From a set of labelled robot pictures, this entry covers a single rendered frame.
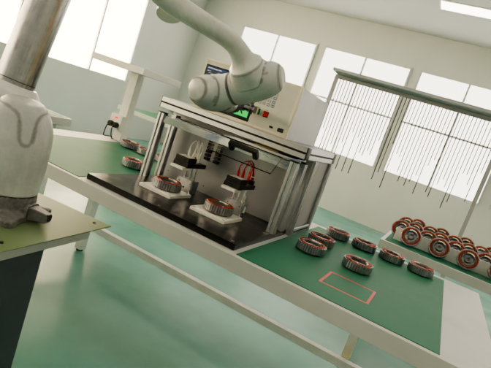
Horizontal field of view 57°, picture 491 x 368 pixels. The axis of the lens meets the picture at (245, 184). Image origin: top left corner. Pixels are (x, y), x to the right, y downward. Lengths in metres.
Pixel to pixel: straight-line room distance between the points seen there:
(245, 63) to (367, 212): 6.82
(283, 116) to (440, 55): 6.54
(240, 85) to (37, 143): 0.57
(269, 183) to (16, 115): 1.05
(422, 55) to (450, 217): 2.68
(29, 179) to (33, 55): 0.35
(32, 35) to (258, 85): 0.60
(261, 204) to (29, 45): 1.04
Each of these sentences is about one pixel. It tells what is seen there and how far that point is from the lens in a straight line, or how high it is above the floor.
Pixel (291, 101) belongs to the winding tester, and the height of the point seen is 1.26.
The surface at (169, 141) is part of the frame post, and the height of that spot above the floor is 0.93.
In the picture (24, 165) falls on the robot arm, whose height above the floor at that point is 0.89.
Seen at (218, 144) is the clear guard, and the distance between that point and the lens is 1.52.
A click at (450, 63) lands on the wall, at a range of 8.09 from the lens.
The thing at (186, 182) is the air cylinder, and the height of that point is 0.81.
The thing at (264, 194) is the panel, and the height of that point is 0.87.
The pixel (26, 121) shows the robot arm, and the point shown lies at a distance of 1.13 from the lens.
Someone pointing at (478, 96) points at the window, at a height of 2.56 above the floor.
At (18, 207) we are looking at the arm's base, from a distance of 1.17.
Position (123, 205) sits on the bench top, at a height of 0.73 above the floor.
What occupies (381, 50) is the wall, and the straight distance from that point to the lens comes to 8.25.
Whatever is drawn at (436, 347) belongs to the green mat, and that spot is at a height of 0.75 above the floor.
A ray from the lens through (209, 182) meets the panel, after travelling 1.97.
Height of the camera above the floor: 1.16
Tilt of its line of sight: 9 degrees down
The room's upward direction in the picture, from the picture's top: 19 degrees clockwise
